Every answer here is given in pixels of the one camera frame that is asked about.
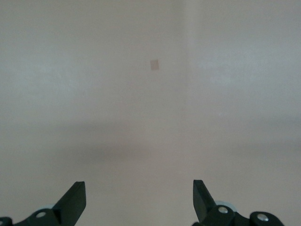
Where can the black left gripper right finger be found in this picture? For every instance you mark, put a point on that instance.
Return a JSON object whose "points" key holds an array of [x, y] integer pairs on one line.
{"points": [[204, 207]]}

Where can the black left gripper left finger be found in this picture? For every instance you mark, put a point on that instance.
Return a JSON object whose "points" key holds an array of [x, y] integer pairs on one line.
{"points": [[68, 207]]}

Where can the small brown tape square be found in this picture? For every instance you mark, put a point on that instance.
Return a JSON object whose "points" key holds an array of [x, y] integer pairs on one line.
{"points": [[154, 65]]}

